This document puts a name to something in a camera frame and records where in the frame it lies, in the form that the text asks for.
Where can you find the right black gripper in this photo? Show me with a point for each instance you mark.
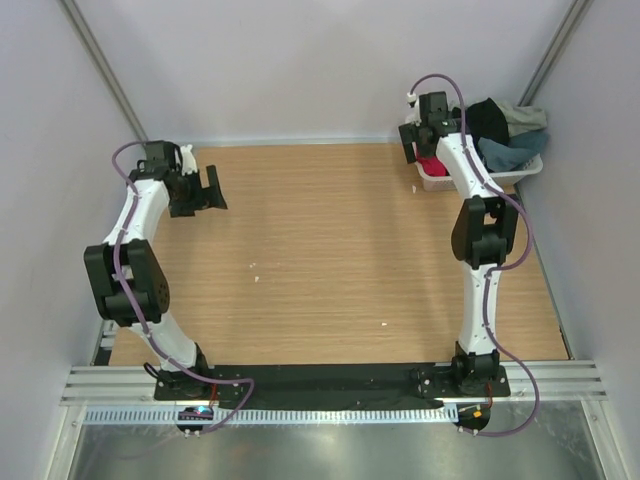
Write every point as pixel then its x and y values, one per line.
pixel 409 134

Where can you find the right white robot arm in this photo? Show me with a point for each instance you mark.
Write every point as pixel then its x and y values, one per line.
pixel 481 239

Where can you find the grey green t shirt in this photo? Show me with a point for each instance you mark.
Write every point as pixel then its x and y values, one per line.
pixel 522 119

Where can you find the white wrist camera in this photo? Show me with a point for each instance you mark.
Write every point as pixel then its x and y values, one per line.
pixel 414 116
pixel 189 163

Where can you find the white slotted cable duct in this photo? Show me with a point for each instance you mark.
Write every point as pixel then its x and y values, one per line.
pixel 198 416

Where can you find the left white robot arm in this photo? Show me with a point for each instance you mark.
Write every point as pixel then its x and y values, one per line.
pixel 127 282

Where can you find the black t shirt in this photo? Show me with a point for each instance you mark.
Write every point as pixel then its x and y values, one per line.
pixel 485 120

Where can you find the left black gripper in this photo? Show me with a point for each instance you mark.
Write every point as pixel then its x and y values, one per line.
pixel 214 200

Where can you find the pink red t shirt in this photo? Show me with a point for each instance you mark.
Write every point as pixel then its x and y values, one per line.
pixel 432 166

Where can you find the blue t shirt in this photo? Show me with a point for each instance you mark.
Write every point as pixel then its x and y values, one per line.
pixel 520 149

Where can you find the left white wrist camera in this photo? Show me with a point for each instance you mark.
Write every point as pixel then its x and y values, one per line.
pixel 189 163

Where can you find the aluminium rail frame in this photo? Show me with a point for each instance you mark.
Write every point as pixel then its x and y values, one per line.
pixel 547 380

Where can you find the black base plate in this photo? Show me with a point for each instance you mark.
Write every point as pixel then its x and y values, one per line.
pixel 330 387

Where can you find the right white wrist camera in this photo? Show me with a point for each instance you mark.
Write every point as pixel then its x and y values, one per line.
pixel 414 116

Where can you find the white plastic laundry basket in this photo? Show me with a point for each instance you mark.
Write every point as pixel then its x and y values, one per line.
pixel 532 167

